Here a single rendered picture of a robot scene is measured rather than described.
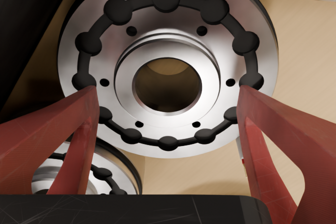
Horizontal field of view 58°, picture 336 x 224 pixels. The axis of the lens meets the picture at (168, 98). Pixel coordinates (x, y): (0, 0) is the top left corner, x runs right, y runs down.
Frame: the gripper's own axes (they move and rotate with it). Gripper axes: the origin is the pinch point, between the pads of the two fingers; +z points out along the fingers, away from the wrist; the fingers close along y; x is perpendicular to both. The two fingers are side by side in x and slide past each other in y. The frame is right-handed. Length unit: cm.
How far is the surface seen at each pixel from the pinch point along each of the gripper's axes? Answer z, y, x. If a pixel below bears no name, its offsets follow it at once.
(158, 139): 2.3, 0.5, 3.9
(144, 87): 2.9, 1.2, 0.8
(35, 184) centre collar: 1.5, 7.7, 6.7
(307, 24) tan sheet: 5.1, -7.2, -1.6
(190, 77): 3.8, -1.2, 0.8
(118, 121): 2.0, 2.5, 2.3
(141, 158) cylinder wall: 4.3, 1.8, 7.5
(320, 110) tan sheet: 5.0, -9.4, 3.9
